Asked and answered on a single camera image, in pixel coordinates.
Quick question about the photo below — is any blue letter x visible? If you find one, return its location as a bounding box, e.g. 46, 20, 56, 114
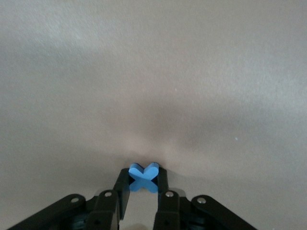
129, 162, 159, 194

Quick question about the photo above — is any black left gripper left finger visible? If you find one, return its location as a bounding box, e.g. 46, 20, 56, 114
4, 167, 131, 230

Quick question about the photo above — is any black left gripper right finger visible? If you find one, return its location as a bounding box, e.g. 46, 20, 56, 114
153, 168, 259, 230

